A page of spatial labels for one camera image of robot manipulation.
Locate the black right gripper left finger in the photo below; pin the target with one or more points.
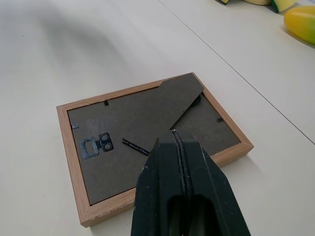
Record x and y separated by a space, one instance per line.
157 186

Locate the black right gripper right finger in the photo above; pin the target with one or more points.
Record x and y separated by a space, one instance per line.
211 186

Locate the wooden picture frame face down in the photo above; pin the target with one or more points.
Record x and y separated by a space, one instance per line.
137 127

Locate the yellow mango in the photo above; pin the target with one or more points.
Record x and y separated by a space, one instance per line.
300 24

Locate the green yellow fruit piece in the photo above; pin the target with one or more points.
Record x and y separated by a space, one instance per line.
225 1

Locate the yellow banana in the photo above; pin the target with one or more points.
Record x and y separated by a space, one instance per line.
257 2

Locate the green yellow fruit slice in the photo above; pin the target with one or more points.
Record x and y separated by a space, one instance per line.
283 5

